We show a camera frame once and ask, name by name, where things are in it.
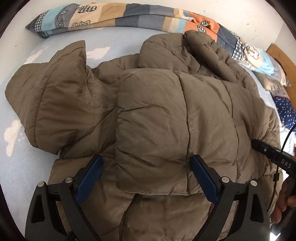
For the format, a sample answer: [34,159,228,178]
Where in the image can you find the light blue cloud bedsheet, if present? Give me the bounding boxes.
[1,27,159,232]

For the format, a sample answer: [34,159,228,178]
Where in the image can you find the navy star-pattern pillow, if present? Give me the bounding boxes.
[273,96,295,130]

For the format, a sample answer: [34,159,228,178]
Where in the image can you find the black cable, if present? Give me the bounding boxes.
[265,124,296,223]

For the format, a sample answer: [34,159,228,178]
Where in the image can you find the wooden headboard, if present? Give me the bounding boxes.
[266,43,296,108]

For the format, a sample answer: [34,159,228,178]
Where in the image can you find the patchwork folded quilt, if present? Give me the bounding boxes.
[26,3,265,72]

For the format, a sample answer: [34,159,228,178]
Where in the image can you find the person's right hand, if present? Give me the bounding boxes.
[271,178,296,225]

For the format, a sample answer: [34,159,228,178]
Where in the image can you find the brown puffer jacket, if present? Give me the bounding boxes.
[5,31,280,240]

